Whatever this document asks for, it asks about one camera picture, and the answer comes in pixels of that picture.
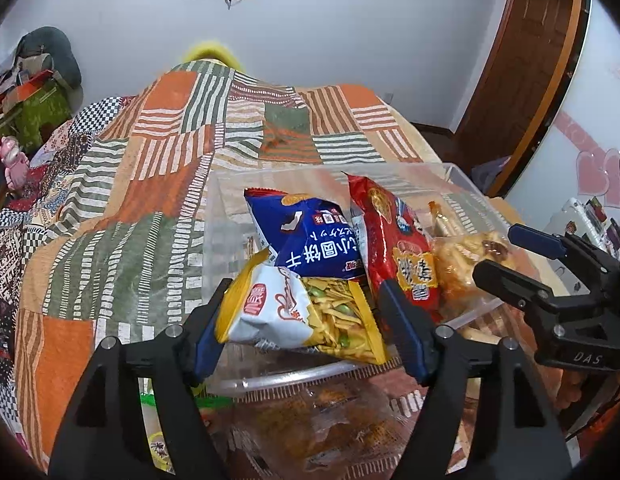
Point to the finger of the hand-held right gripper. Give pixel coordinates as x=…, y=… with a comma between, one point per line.
x=510, y=282
x=535, y=239

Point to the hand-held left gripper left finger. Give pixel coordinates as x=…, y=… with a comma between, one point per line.
x=207, y=346

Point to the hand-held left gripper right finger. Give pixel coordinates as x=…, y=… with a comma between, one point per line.
x=405, y=332

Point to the clear fried snack packet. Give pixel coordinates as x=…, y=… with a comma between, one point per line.
x=460, y=260

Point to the yellow white snack packet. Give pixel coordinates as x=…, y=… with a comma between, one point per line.
x=270, y=310

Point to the red snack packet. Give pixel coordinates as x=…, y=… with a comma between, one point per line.
x=390, y=230

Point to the clear plastic storage bin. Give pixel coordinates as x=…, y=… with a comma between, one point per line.
x=230, y=220

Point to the blue snack packet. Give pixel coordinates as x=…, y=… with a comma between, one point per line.
x=310, y=240

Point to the white appliance with stickers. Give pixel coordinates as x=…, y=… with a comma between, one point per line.
x=585, y=220

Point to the purple cloth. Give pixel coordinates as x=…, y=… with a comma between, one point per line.
x=490, y=172

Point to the clear bread rolls packet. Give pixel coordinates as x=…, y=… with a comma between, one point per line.
x=315, y=420

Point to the brown wooden door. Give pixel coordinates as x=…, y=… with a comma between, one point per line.
x=525, y=60

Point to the checkered patterned blanket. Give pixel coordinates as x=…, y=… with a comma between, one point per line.
x=15, y=250

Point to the orange green patchwork blanket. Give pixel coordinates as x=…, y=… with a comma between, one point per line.
x=165, y=135

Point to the pink plush toy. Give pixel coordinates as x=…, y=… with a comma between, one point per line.
x=15, y=162

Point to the green patterned box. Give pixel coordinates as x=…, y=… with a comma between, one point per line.
x=40, y=112

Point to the orange red cardboard box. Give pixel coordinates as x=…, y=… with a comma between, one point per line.
x=37, y=82

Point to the grey long pillow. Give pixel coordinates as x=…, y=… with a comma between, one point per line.
x=52, y=50

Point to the pink heart wall sticker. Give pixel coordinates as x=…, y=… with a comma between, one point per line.
x=592, y=175

